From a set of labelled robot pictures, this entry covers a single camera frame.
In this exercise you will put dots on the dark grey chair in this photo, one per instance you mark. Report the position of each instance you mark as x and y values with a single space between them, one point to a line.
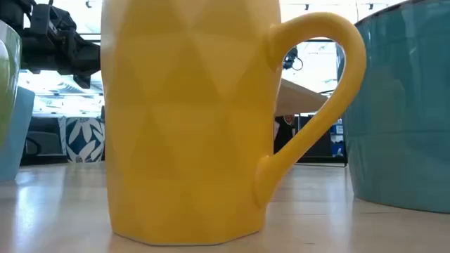
45 144

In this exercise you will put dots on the person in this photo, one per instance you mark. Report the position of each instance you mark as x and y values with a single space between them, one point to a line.
283 135

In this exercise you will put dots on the light blue mug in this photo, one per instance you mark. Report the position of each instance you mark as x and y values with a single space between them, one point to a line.
17 140

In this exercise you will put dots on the green and white mug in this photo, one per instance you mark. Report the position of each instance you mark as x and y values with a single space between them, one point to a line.
7 88

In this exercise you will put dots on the yellow faceted ceramic mug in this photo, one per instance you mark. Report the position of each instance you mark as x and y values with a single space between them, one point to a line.
190 123

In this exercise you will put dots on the white cloth cover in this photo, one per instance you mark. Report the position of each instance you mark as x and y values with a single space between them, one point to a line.
62 133

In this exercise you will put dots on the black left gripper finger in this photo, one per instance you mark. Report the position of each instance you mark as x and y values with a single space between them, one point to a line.
82 81

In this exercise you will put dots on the wooden shelf with black frame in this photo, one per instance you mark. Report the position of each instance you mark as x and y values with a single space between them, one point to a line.
295 100

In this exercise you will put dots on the teal glazed ceramic mug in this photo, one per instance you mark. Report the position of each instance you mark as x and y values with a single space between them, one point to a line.
404 123

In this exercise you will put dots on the blue storage bins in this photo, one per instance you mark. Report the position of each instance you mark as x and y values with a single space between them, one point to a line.
338 149

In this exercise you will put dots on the black partition panels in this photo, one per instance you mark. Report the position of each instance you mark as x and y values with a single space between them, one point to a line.
320 149

